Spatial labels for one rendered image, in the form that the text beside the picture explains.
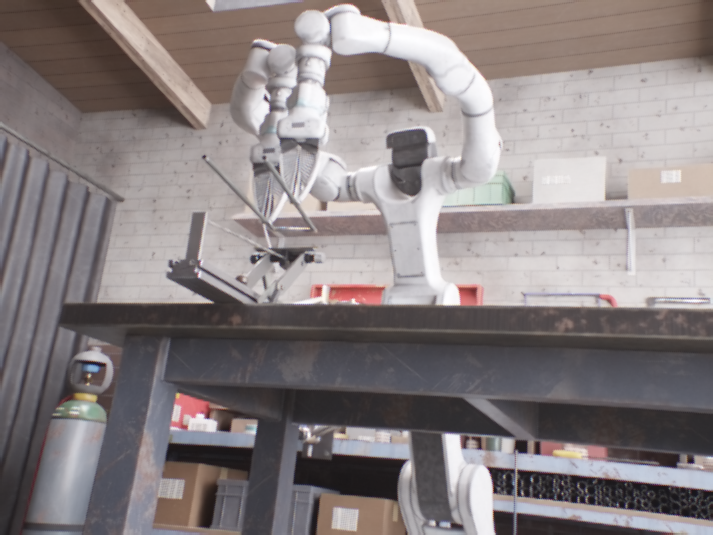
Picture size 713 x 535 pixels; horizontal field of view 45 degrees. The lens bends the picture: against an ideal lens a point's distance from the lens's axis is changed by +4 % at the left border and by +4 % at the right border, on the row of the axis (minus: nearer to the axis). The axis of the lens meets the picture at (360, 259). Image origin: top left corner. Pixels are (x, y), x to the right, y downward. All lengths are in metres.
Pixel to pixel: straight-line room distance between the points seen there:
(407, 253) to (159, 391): 0.88
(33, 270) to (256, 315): 3.16
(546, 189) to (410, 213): 1.70
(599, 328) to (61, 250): 3.72
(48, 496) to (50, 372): 1.27
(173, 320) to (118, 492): 0.31
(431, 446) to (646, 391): 1.06
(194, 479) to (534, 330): 2.38
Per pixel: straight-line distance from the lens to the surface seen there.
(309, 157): 1.69
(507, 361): 1.35
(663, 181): 3.77
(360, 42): 1.79
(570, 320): 1.27
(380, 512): 3.17
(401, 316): 1.32
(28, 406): 4.53
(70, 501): 3.51
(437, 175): 2.15
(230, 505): 3.42
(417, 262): 2.21
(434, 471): 2.31
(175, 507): 3.51
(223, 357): 1.53
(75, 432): 3.51
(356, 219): 4.04
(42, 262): 4.54
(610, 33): 4.16
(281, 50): 1.93
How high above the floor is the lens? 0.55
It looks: 17 degrees up
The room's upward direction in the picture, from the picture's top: 6 degrees clockwise
